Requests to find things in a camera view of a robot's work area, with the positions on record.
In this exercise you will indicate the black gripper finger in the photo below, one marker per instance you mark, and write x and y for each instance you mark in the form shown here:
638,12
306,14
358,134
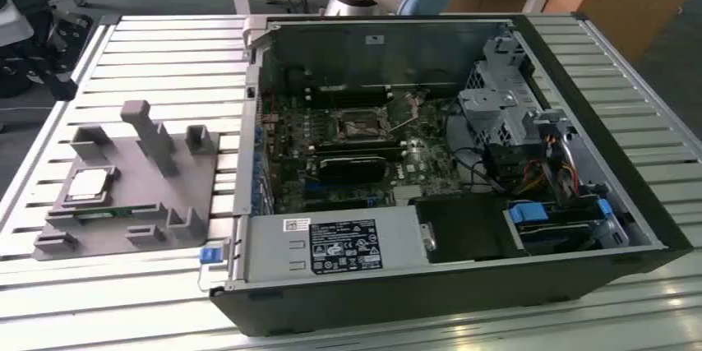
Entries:
63,89

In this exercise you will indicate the silver CPU chip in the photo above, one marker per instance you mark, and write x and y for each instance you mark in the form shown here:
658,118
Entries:
88,184

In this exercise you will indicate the CPU socket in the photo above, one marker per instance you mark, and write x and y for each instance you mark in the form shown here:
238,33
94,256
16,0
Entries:
362,125

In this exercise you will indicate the grey parts rack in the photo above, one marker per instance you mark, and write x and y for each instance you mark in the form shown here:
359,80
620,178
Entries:
136,203

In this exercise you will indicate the green RAM stick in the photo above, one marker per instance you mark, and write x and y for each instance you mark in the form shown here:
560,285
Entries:
104,212

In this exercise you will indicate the blue case latch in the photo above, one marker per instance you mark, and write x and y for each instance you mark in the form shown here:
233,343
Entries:
213,255

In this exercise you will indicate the silver power supply with label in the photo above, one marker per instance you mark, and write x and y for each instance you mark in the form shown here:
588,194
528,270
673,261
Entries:
274,244

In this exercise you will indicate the black installed RAM stick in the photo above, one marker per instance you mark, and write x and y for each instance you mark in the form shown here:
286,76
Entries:
357,153
357,146

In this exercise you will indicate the black graphics card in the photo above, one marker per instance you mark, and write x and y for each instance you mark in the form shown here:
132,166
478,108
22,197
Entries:
351,169

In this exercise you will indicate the socket locking lever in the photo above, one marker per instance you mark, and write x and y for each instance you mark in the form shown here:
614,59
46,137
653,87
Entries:
405,123

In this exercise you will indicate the small silver heat sink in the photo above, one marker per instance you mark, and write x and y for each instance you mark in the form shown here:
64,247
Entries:
409,194

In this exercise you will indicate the green motherboard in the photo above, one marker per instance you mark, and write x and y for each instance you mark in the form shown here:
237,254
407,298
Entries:
427,170

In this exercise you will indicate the silver metal drive cage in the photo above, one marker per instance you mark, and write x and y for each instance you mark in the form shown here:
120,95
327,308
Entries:
494,108

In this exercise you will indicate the black open PC case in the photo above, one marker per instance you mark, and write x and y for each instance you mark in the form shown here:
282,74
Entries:
438,301

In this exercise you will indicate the blue disk bay tab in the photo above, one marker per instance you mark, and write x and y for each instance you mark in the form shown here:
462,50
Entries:
604,208

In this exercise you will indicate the brown wooden cabinet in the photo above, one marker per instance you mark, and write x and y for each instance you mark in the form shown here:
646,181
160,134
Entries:
642,1

